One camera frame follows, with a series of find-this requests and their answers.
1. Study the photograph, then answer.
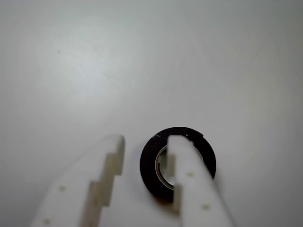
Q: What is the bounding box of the dark red tape roll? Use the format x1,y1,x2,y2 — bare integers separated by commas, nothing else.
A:
139,126,217,203

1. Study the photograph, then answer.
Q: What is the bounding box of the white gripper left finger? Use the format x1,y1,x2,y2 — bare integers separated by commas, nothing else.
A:
30,134,125,227

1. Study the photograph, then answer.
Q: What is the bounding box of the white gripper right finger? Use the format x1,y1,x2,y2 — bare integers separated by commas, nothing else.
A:
166,134,235,227

